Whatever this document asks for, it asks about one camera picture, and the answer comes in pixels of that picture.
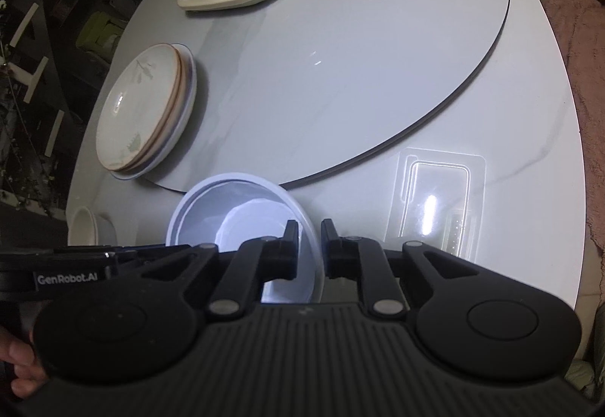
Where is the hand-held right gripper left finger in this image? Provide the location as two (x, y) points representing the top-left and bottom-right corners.
(136, 219), (301, 318)

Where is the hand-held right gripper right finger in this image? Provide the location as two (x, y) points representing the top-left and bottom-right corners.
(320, 217), (483, 322)

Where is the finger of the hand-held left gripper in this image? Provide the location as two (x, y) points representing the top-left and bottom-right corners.
(113, 244), (192, 267)

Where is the white bowl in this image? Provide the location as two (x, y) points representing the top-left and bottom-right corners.
(165, 172), (327, 304)

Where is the white plate with leaf print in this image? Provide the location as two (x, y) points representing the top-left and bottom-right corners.
(96, 43), (183, 172)

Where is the floral plate with brown rim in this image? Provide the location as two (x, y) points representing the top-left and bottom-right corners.
(111, 46), (189, 173)

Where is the person's left hand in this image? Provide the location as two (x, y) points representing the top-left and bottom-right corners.
(0, 336), (49, 400)

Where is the small cream bowl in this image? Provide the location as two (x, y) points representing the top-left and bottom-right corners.
(67, 206), (118, 248)

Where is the clear plastic tray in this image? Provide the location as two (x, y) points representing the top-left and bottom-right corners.
(384, 147), (487, 263)

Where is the white plate with blue rim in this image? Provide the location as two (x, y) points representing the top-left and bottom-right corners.
(113, 43), (197, 182)

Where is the grey round turntable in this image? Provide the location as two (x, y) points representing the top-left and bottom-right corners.
(142, 0), (512, 194)

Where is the pale green object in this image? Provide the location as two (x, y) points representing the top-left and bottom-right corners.
(76, 11), (124, 55)

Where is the wooden slatted chair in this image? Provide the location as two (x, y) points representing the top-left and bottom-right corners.
(0, 0), (67, 163)

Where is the pinkish brown fuzzy blanket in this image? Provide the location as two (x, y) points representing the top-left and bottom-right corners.
(513, 0), (605, 304)

